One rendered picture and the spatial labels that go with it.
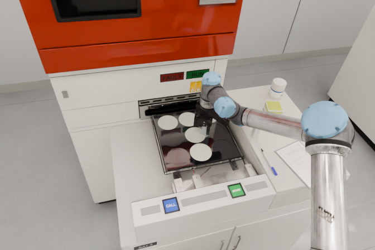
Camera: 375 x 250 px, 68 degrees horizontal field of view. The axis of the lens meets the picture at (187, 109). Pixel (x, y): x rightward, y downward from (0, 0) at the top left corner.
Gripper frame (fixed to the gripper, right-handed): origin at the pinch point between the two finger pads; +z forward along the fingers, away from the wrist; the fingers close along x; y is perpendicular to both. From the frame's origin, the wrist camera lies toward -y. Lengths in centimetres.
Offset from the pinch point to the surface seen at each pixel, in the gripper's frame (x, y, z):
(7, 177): -3, 146, 91
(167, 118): -7.9, 21.8, 1.3
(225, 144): 2.5, -9.0, 1.4
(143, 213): 46.2, 17.9, -4.4
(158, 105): -12.2, 27.9, -2.5
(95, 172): 4, 64, 47
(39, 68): -107, 175, 68
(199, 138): 1.7, 3.8, 1.2
